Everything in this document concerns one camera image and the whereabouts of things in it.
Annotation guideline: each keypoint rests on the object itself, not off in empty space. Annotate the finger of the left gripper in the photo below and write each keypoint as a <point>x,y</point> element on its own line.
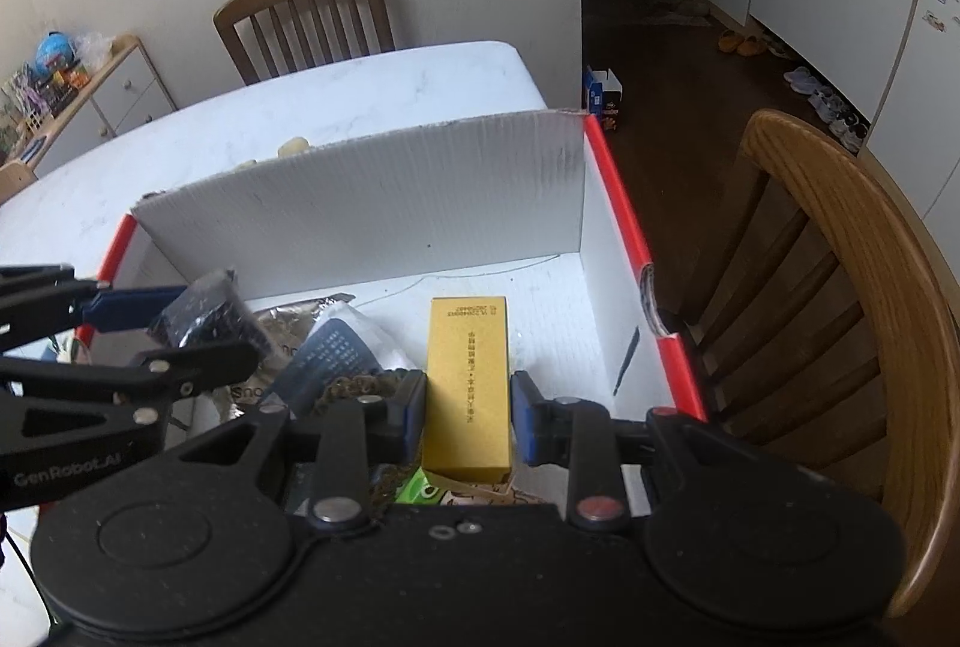
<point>163,374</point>

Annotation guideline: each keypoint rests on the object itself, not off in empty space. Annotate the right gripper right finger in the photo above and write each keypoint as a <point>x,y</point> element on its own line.
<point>583,438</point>

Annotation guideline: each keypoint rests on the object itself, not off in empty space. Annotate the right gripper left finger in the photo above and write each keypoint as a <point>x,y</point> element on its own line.
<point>332,454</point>

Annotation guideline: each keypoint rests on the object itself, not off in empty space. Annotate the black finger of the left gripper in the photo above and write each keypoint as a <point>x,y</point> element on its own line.
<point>41,300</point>

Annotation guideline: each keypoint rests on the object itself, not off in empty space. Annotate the green tube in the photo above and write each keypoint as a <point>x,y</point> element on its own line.
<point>419,490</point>

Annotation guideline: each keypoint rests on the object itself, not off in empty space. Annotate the yellow small box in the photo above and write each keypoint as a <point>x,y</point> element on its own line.
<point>467,432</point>

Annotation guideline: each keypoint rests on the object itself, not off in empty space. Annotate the blue white packet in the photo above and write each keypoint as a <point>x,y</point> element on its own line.
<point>342,344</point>

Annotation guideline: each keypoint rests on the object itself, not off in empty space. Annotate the gold foil packet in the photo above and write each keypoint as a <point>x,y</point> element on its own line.
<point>287,326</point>

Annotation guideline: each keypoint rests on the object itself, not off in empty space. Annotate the red white cardboard box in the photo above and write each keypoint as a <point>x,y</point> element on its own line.
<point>527,206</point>

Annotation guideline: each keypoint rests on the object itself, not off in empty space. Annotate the white sideboard cabinet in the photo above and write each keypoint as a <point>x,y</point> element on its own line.
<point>127,93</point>

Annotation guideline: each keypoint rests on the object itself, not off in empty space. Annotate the blue globe toy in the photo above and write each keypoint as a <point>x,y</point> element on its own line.
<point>54,53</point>

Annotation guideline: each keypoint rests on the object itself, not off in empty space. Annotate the beige rubber tube piece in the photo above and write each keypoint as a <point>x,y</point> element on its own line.
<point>293,146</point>

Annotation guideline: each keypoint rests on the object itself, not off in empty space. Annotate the light wooden chair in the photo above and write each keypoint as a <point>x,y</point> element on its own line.
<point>818,331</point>

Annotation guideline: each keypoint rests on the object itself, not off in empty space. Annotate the small blue box on floor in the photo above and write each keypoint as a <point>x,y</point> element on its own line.
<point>604,96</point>

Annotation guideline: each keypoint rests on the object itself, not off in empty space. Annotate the dark wooden chair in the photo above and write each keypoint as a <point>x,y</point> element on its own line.
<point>266,39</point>

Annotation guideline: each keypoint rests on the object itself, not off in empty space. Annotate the white wall cabinets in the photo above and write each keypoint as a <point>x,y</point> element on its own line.
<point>896,61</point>

